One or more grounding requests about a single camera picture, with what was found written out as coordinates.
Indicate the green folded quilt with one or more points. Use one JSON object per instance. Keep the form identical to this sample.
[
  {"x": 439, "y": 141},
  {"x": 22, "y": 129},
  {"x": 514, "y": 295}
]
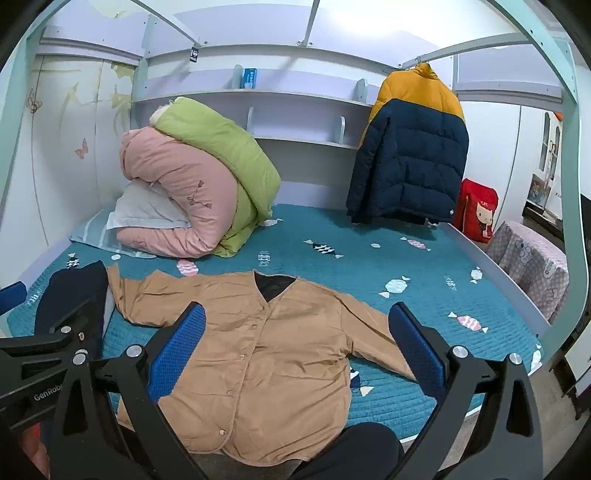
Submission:
[{"x": 231, "y": 152}]

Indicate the navy and yellow puffer jacket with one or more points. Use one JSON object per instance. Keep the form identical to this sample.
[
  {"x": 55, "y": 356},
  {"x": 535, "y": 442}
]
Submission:
[{"x": 411, "y": 152}]

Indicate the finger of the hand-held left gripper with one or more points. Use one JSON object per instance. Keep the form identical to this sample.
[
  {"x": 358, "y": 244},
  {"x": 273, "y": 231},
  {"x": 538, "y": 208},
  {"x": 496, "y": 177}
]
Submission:
[
  {"x": 11, "y": 297},
  {"x": 69, "y": 339}
]

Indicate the pink butterfly wall sticker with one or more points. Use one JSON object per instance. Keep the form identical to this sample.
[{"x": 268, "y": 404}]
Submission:
[{"x": 81, "y": 148}]

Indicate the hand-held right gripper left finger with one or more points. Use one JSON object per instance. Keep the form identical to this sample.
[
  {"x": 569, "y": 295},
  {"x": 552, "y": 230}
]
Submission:
[{"x": 178, "y": 350}]

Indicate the mint green bed frame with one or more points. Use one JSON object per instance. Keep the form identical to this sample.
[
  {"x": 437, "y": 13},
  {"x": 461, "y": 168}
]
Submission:
[{"x": 570, "y": 69}]

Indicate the light blue striped pillow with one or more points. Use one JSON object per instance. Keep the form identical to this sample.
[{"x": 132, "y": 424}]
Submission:
[{"x": 92, "y": 235}]

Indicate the teal candy-print bedspread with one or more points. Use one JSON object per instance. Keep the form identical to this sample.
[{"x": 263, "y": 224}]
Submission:
[{"x": 369, "y": 258}]

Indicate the small blue box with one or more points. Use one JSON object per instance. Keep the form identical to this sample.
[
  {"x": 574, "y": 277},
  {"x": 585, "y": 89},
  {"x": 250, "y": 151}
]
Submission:
[{"x": 250, "y": 78}]

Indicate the white glass-door cabinet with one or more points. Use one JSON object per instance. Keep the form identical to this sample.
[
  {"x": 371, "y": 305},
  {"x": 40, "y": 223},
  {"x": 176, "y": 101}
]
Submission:
[{"x": 547, "y": 152}]

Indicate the red doll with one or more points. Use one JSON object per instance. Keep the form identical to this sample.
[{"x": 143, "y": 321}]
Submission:
[{"x": 478, "y": 207}]

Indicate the pink folded quilt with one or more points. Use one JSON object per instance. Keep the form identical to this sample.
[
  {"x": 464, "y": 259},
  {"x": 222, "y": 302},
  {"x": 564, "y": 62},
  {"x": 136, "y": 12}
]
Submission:
[{"x": 180, "y": 184}]

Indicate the grey headboard shelf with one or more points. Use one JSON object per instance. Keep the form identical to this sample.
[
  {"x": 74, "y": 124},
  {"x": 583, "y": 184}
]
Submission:
[{"x": 295, "y": 99}]

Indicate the brown butterfly wall sticker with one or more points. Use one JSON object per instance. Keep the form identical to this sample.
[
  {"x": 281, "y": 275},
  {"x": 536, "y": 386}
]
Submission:
[{"x": 33, "y": 101}]

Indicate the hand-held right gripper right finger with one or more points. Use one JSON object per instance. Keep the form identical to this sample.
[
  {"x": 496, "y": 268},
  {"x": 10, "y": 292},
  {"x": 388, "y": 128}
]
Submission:
[{"x": 415, "y": 346}]

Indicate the white pillow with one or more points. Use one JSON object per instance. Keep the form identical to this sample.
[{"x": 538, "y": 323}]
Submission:
[{"x": 143, "y": 207}]

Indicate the dark navy cloth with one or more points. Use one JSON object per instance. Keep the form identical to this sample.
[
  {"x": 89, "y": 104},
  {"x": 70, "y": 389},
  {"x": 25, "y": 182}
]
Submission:
[{"x": 69, "y": 286}]

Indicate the tan button-up jacket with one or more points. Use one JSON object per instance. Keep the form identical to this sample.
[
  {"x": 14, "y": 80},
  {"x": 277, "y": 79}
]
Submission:
[{"x": 277, "y": 350}]

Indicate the patterned cloth-covered box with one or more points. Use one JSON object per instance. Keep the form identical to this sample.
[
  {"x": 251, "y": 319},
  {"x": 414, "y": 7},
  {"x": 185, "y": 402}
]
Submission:
[{"x": 531, "y": 263}]

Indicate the black hanging tag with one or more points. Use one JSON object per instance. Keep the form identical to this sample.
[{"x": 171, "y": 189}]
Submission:
[{"x": 194, "y": 54}]

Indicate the person's leg in black pants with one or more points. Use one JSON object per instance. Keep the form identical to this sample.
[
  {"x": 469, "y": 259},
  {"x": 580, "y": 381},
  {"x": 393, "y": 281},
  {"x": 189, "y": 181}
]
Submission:
[{"x": 355, "y": 452}]

